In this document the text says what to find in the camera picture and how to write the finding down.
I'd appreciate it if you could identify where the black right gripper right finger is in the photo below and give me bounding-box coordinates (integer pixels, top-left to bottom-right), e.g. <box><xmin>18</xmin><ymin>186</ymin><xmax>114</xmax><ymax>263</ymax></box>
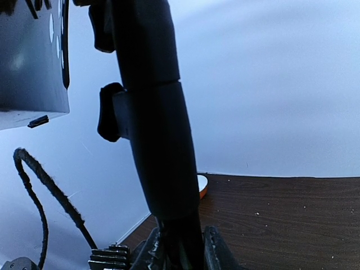
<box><xmin>203</xmin><ymin>226</ymin><xmax>242</xmax><ymax>270</ymax></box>

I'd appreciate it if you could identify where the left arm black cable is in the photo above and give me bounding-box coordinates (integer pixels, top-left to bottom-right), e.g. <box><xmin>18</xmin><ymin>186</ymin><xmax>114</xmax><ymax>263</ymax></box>
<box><xmin>13</xmin><ymin>147</ymin><xmax>99</xmax><ymax>268</ymax></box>

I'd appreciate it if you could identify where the black music stand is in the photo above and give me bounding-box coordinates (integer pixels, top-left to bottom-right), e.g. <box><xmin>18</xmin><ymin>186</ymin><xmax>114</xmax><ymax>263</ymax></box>
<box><xmin>1</xmin><ymin>1</ymin><xmax>205</xmax><ymax>269</ymax></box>

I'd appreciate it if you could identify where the orange white bowl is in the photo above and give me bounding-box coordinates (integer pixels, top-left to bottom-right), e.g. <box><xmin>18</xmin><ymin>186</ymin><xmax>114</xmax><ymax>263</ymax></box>
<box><xmin>197</xmin><ymin>174</ymin><xmax>209</xmax><ymax>199</ymax></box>

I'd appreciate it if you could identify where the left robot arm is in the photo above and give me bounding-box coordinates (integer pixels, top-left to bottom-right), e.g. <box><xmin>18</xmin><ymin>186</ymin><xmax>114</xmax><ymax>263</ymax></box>
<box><xmin>1</xmin><ymin>257</ymin><xmax>40</xmax><ymax>270</ymax></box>

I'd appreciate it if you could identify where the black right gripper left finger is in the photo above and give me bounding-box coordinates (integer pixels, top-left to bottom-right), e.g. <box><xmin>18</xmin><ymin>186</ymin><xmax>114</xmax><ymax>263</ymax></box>
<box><xmin>131</xmin><ymin>227</ymin><xmax>163</xmax><ymax>270</ymax></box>

